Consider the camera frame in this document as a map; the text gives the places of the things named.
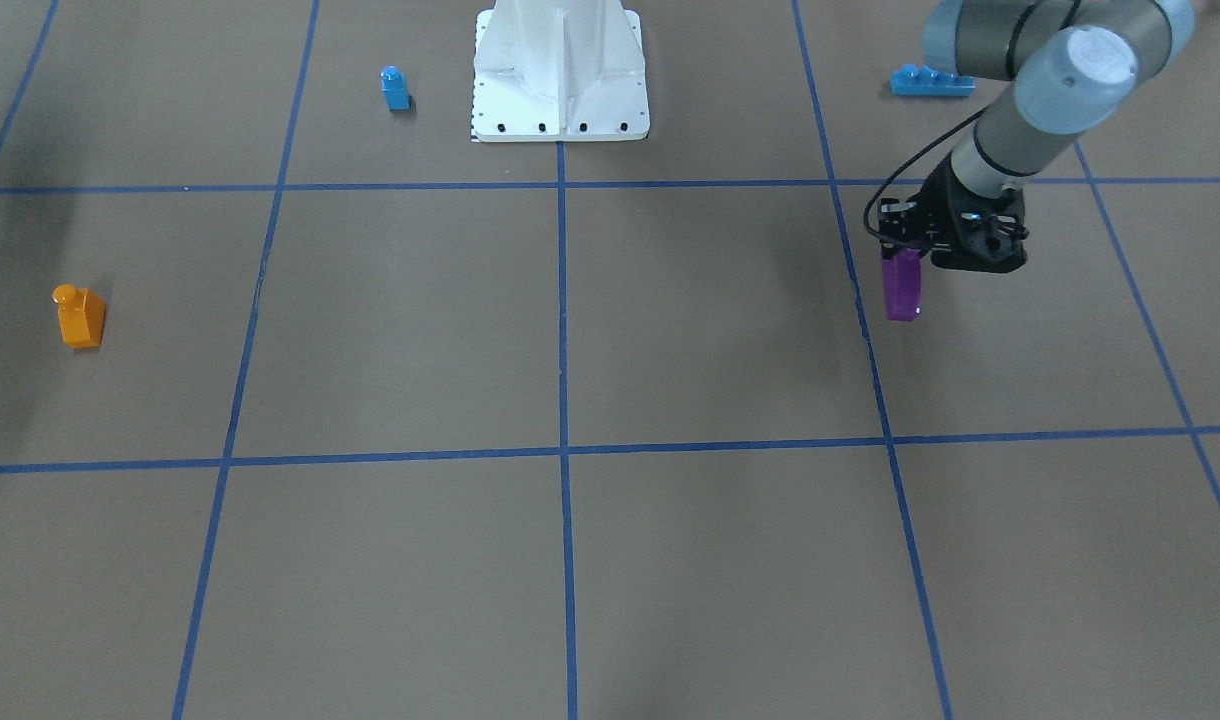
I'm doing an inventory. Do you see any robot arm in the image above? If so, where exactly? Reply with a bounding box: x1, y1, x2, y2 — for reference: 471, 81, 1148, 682
869, 1, 1196, 275

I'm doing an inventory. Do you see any brown paper table cover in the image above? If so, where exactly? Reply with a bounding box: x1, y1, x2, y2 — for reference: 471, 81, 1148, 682
0, 1, 1220, 719

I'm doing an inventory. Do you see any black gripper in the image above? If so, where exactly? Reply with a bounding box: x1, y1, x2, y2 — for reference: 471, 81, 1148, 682
878, 157, 1028, 275

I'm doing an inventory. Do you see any purple trapezoid block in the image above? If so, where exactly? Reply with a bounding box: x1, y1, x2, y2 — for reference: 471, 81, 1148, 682
880, 249, 922, 322

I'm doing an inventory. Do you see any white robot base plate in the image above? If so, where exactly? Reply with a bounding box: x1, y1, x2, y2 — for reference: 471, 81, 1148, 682
470, 1, 651, 143

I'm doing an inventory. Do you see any small blue block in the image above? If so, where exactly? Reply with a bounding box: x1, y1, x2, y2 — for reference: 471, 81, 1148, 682
379, 65, 412, 111

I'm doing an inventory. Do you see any long blue block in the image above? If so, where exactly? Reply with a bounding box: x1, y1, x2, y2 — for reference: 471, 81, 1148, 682
889, 63, 977, 96

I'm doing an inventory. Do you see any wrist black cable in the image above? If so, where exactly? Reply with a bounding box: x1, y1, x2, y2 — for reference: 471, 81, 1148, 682
863, 105, 989, 240

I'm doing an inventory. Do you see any orange trapezoid block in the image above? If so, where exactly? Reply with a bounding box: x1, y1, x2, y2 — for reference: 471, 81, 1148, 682
52, 284, 107, 350

